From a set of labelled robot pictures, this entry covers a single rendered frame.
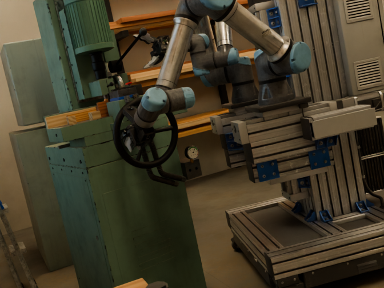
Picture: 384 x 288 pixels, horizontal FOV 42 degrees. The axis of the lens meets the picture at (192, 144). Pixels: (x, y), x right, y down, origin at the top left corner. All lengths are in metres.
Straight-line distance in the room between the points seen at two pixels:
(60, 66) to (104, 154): 0.55
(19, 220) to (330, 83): 3.17
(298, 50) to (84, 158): 0.96
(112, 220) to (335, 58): 1.22
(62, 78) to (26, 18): 2.27
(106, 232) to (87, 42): 0.82
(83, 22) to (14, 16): 2.47
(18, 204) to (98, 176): 2.59
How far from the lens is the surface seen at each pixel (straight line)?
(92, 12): 2.29
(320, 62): 2.36
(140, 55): 4.89
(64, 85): 2.50
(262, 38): 1.92
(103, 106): 2.24
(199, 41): 2.35
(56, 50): 2.50
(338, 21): 2.38
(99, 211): 2.17
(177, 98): 1.69
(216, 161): 5.16
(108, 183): 2.17
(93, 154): 2.14
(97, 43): 2.27
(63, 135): 2.10
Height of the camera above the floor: 0.99
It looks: 7 degrees down
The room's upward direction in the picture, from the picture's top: 12 degrees counter-clockwise
